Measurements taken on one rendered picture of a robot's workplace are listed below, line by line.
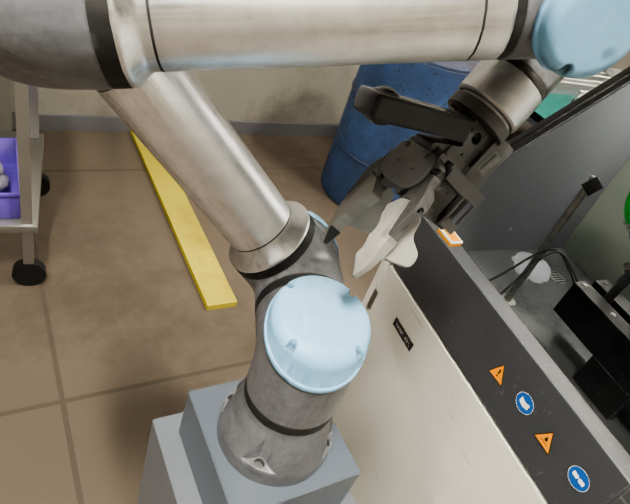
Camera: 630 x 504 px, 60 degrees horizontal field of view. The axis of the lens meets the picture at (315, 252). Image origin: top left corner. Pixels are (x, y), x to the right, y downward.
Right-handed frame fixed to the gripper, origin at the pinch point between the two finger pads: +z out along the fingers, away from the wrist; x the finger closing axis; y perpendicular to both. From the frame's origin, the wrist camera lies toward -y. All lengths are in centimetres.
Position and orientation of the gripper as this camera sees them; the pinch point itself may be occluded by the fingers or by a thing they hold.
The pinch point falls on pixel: (340, 247)
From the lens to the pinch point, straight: 57.7
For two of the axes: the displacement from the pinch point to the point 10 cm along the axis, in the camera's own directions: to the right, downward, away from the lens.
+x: -3.6, -4.5, 8.2
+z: -6.6, 7.4, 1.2
